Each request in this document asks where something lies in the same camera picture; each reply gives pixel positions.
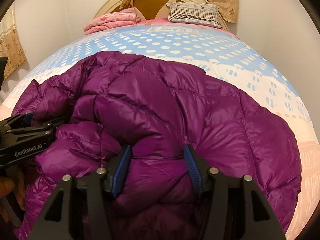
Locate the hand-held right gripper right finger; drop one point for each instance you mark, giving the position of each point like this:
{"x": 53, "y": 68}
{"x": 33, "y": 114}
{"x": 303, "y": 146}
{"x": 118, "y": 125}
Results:
{"x": 193, "y": 170}

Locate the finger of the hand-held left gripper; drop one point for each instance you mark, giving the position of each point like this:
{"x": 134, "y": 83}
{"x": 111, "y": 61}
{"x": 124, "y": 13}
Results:
{"x": 37, "y": 132}
{"x": 28, "y": 117}

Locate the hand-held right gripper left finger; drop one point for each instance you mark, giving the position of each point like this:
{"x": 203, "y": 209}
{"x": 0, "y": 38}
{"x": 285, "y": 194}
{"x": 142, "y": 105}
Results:
{"x": 122, "y": 167}

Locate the purple hooded puffer jacket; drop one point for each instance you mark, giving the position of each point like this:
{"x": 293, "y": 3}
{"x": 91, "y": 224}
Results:
{"x": 162, "y": 105}

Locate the person's left hand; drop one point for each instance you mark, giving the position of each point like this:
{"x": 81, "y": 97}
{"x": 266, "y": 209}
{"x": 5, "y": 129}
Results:
{"x": 7, "y": 186}

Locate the polka dot bedspread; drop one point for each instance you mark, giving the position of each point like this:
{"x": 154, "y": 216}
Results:
{"x": 175, "y": 45}

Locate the pink folded blanket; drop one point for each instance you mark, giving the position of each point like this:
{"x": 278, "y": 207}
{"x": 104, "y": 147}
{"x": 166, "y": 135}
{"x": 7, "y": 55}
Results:
{"x": 112, "y": 20}

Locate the grey striped pillow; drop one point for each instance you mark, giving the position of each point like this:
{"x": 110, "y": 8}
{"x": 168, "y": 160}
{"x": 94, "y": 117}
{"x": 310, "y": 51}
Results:
{"x": 192, "y": 12}

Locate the cream round wooden headboard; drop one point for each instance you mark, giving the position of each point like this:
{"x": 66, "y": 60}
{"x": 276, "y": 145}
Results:
{"x": 150, "y": 5}

